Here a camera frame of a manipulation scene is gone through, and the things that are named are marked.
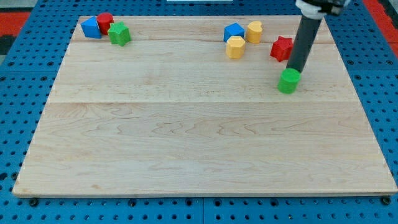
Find red star block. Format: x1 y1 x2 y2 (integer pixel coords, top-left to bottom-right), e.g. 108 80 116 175
270 36 293 62

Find green star block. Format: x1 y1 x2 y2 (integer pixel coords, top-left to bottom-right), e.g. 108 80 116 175
108 22 131 46

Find light wooden board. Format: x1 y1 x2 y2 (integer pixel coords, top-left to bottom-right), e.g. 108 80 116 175
13 16 397 198

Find yellow hexagon block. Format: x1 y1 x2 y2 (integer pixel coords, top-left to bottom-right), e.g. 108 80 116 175
226 36 246 59

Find blue cube block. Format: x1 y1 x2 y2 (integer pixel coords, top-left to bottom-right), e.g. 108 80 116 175
223 23 245 42

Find green cylinder block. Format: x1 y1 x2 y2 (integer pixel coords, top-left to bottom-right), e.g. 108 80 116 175
277 68 301 94

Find yellow heart block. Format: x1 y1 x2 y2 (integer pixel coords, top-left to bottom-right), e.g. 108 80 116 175
246 21 263 44

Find red cylinder block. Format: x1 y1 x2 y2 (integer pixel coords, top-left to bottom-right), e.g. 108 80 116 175
96 12 114 35

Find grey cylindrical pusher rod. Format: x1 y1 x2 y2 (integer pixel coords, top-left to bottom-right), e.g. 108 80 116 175
286 16 321 73

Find blue triangular block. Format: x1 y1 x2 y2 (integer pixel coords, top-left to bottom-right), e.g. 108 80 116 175
81 16 101 39

